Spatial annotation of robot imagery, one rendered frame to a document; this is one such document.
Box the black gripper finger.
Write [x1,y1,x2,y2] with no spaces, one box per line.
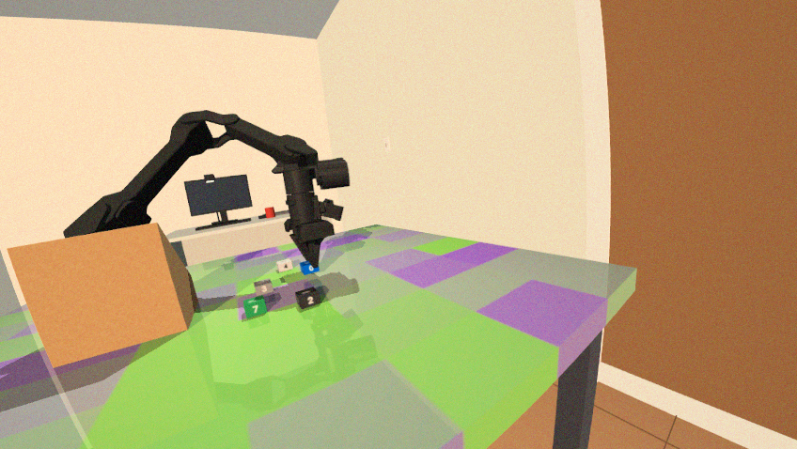
[296,237,326,268]
[289,234,308,261]

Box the blue block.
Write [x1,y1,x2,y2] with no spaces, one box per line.
[299,260,319,275]

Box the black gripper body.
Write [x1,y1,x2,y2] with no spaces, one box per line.
[284,192,336,241]

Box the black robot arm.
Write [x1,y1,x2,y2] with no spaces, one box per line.
[63,110,350,239]

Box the green block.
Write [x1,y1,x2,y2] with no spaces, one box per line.
[243,295,268,318]

